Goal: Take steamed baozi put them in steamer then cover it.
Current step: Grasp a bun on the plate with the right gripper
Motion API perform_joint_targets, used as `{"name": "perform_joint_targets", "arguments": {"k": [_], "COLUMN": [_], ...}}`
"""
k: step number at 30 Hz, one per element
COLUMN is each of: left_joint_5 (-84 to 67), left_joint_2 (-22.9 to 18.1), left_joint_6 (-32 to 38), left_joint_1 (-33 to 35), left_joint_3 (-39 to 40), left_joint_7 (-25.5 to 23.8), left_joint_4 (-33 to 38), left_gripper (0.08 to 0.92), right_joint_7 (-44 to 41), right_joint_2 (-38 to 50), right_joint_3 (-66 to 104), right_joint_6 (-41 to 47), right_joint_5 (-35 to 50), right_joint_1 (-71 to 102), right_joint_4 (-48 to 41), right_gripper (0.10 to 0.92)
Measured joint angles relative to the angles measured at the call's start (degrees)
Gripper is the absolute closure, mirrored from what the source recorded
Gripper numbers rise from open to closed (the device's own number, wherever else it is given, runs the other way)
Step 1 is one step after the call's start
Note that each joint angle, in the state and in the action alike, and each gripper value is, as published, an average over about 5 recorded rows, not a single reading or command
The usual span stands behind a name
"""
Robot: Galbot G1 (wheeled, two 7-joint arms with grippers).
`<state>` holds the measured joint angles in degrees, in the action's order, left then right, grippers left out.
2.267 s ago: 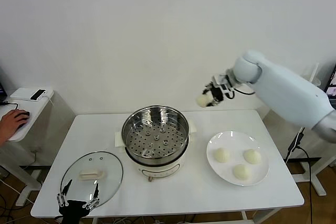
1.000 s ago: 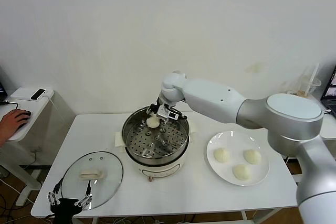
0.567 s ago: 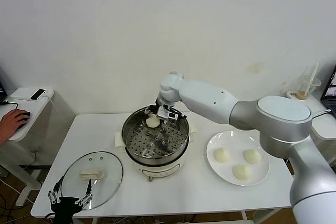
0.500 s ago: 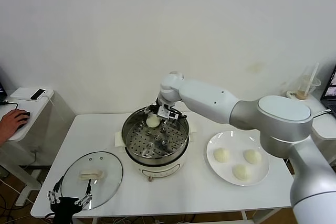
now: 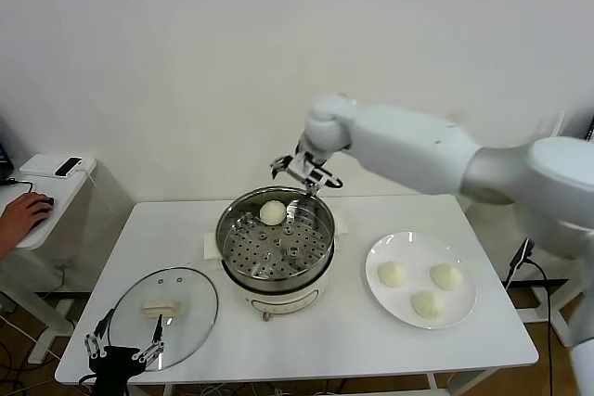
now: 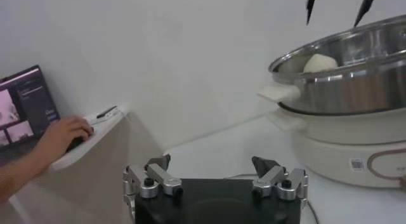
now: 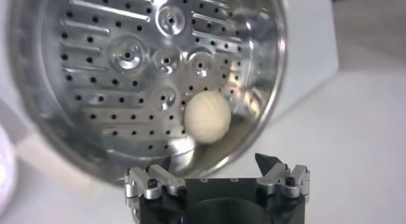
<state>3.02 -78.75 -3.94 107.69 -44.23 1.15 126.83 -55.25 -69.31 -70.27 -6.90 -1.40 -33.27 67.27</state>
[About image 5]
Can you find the white desk with mouse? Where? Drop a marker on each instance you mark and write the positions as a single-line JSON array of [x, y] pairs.
[[69, 185]]

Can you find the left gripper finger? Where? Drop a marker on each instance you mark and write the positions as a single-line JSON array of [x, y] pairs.
[[95, 345], [155, 347]]

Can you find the white steamed baozi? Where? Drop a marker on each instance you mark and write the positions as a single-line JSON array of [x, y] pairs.
[[271, 212], [392, 274], [446, 277], [427, 305]]

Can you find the cream electric cooker base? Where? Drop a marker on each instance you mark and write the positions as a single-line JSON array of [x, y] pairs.
[[283, 305]]

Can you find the person's bare hand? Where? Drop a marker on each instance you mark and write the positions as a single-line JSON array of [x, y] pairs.
[[25, 215]]

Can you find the stainless steel steamer basket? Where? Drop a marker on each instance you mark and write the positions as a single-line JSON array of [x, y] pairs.
[[260, 252]]

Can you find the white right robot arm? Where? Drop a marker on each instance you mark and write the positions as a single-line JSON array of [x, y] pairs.
[[408, 145]]

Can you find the round white plate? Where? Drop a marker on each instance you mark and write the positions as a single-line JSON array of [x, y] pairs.
[[408, 247]]

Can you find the dark laptop lit screen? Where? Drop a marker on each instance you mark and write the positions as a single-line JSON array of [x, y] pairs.
[[4, 155]]

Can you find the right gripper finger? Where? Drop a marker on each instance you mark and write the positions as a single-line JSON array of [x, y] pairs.
[[315, 186], [280, 165]]

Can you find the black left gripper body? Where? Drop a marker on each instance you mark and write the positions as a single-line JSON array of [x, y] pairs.
[[116, 363]]

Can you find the black and white phone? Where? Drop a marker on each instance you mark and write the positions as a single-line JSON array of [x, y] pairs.
[[68, 166]]

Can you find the black laptop beside cup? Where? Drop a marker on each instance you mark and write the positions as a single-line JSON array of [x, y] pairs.
[[590, 127]]

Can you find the person's bare forearm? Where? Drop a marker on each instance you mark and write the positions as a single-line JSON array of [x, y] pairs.
[[3, 243]]

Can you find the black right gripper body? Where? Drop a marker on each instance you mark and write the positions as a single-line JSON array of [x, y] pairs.
[[306, 166]]

